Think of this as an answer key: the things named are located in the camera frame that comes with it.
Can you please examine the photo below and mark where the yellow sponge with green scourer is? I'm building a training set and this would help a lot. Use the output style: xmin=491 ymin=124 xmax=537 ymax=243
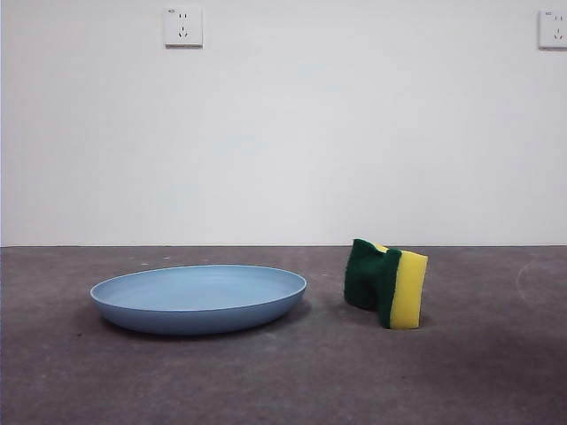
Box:
xmin=344 ymin=237 xmax=430 ymax=331

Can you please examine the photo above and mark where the light blue round plate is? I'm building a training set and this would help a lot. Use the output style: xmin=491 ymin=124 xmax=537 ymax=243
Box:
xmin=89 ymin=264 xmax=308 ymax=336

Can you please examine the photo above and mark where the white wall socket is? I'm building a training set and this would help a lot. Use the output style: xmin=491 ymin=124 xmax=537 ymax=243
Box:
xmin=164 ymin=6 xmax=205 ymax=49
xmin=538 ymin=9 xmax=567 ymax=50

